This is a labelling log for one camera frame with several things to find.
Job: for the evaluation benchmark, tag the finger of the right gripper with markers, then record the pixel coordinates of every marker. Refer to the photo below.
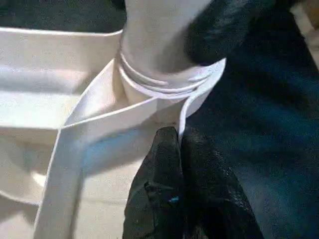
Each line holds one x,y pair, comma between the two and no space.
214,30

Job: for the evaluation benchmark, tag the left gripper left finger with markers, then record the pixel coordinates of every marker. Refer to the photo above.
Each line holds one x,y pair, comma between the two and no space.
157,189

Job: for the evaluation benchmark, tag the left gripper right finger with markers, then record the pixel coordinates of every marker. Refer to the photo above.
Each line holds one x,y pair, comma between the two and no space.
214,194

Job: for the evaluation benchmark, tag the white plastic table leg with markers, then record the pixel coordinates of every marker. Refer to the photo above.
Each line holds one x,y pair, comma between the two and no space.
149,37

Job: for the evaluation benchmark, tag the white plastic table top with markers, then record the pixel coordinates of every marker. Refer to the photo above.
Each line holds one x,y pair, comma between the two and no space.
74,99

